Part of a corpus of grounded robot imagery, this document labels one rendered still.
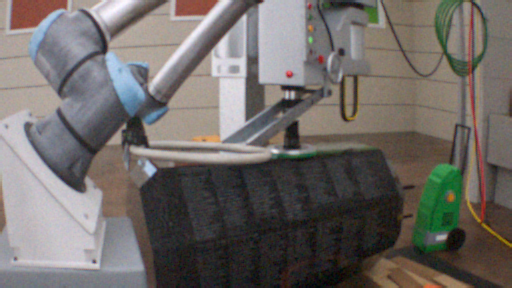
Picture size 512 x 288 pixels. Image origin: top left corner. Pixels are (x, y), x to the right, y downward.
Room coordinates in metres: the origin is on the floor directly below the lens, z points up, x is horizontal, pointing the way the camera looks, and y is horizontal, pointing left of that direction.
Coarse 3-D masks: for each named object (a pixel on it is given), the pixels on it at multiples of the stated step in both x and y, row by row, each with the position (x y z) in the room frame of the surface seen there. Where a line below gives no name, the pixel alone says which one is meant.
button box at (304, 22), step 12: (300, 0) 2.24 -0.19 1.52; (312, 0) 2.29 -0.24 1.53; (300, 12) 2.24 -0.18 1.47; (312, 12) 2.29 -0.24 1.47; (300, 24) 2.24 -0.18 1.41; (312, 24) 2.28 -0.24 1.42; (300, 36) 2.24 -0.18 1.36; (312, 36) 2.28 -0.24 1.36; (300, 48) 2.24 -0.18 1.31; (312, 48) 2.28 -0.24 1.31; (312, 60) 2.28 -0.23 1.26
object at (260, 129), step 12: (300, 96) 2.56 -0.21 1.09; (312, 96) 2.42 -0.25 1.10; (276, 108) 2.38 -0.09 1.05; (300, 108) 2.33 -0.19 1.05; (252, 120) 2.22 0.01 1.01; (264, 120) 2.29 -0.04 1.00; (276, 120) 2.18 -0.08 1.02; (288, 120) 2.24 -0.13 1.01; (240, 132) 2.14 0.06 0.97; (252, 132) 2.20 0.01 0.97; (264, 132) 2.08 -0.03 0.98; (276, 132) 2.16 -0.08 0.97; (240, 144) 2.10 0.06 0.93; (252, 144) 2.01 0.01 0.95
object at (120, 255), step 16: (112, 224) 1.30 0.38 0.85; (128, 224) 1.31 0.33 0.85; (0, 240) 1.08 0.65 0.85; (112, 240) 1.17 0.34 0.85; (128, 240) 1.18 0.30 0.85; (0, 256) 0.97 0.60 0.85; (112, 256) 1.06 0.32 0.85; (128, 256) 1.07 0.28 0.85; (0, 272) 0.91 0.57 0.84; (16, 272) 0.92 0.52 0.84; (32, 272) 0.93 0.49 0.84; (48, 272) 0.94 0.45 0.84; (64, 272) 0.95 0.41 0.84; (80, 272) 0.96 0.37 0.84; (96, 272) 0.97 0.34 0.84; (112, 272) 0.99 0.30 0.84; (128, 272) 1.00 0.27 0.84; (144, 272) 1.01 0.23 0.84
